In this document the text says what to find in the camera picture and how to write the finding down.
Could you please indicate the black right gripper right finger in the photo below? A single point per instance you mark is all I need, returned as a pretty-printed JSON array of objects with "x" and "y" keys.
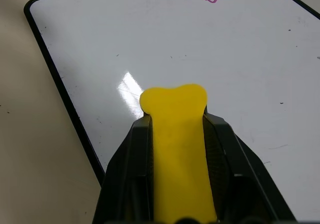
[{"x": 240, "y": 174}]

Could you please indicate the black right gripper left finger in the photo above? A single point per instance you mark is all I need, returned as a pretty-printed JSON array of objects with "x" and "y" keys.
[{"x": 125, "y": 174}]

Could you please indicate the yellow foam eraser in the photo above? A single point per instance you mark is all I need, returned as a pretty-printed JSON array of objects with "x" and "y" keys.
[{"x": 180, "y": 144}]

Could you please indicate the black-framed whiteboard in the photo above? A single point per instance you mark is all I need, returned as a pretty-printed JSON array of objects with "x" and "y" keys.
[{"x": 175, "y": 49}]

